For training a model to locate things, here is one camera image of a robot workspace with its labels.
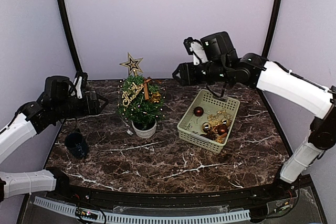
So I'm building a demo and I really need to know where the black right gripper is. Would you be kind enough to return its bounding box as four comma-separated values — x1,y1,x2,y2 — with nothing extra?
172,60,229,86

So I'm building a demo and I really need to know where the gold merry christmas sign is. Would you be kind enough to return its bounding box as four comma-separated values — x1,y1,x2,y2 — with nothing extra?
122,82,144,107

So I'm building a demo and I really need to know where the fairy light string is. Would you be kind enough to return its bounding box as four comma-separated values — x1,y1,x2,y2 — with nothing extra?
118,77,166,127

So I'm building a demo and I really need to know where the brown ribbon cinnamon stick ornament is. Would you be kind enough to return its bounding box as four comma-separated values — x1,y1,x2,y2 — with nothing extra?
143,77,160,102

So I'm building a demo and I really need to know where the small green christmas tree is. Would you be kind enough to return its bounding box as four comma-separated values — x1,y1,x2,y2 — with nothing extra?
118,75,164,138

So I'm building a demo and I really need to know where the gold star tree topper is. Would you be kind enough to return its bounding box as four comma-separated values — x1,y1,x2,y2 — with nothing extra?
120,52,143,76

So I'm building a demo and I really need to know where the beige perforated plastic basket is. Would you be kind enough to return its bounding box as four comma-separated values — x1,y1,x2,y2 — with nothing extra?
177,89,240,154

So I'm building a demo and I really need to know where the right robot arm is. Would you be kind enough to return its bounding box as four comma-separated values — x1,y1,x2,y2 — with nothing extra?
172,31,335,200

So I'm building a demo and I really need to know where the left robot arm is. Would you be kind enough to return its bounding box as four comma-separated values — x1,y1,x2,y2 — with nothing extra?
1,71,109,201

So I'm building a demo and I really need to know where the dark blue cup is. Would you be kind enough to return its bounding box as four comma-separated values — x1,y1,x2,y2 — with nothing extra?
65,129,89,159

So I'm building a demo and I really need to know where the gold tinsel garland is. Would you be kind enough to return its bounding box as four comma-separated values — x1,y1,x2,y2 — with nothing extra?
207,110,233,126

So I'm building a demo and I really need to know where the brown pine cone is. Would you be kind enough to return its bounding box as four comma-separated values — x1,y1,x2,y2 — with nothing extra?
205,132,217,141

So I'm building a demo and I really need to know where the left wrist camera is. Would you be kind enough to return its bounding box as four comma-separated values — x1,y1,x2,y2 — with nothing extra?
77,71,88,89

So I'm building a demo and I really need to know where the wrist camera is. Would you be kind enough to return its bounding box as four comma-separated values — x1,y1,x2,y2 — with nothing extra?
183,37,194,56
77,71,88,89

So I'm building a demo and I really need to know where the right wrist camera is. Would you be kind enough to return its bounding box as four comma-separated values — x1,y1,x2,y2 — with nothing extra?
183,37,194,56

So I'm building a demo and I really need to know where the right black frame post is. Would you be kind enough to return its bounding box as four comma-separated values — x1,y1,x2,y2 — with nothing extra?
261,0,281,58

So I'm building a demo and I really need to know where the black frame post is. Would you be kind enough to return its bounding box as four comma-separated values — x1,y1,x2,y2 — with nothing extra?
261,0,281,58
57,0,83,72

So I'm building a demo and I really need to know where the grey slotted cable duct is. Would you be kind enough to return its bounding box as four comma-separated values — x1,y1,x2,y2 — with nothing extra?
33,196,251,223

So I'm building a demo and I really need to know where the left black frame post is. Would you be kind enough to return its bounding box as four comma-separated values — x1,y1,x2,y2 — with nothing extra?
57,0,83,72

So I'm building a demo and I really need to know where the black front table rail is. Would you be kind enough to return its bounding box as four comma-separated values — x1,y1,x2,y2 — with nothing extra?
47,167,298,209

